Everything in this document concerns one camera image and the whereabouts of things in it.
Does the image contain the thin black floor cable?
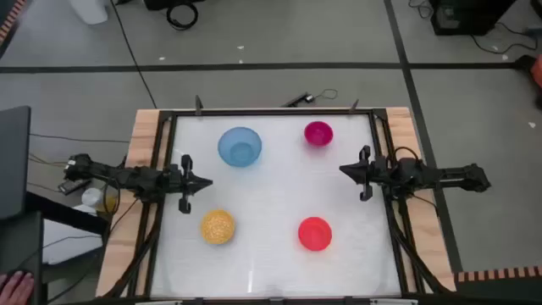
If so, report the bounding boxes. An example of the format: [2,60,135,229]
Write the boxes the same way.
[109,0,158,109]

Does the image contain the white waste bin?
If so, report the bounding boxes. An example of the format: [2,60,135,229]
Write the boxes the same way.
[69,0,109,25]

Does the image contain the person's hand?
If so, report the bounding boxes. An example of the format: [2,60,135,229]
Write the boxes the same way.
[0,270,36,305]

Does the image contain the wooden table side board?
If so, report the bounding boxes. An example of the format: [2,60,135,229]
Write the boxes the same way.
[96,108,171,298]
[384,106,457,294]

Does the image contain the small black device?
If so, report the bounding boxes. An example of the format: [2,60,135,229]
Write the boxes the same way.
[280,91,315,108]

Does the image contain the magenta plastic bowl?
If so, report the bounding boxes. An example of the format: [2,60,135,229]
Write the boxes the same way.
[303,120,335,148]

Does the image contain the coiled black cable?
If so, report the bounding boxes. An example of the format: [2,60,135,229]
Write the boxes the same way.
[165,2,200,32]

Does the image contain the large blue plastic bowl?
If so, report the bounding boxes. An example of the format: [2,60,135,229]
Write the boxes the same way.
[217,126,263,168]

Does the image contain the black flat handheld device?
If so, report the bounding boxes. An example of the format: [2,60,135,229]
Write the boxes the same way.
[58,177,92,197]

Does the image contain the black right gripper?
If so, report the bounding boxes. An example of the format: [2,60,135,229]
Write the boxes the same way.
[339,145,389,202]

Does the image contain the orange object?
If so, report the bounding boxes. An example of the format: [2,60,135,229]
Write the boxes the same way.
[530,54,542,89]

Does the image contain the red plastic bowl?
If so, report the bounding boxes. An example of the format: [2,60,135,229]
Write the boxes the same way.
[297,216,334,252]

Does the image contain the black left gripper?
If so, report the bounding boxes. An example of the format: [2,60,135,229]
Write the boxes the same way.
[163,154,213,214]

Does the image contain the black equipment box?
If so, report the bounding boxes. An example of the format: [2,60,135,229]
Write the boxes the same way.
[429,0,517,36]

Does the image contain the black monitor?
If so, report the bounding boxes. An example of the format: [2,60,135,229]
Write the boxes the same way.
[0,105,32,220]

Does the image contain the yellow plastic bowl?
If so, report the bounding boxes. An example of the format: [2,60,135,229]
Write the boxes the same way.
[200,208,236,246]

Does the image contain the white plastic bottle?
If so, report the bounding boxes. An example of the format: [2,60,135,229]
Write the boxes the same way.
[80,187,108,213]

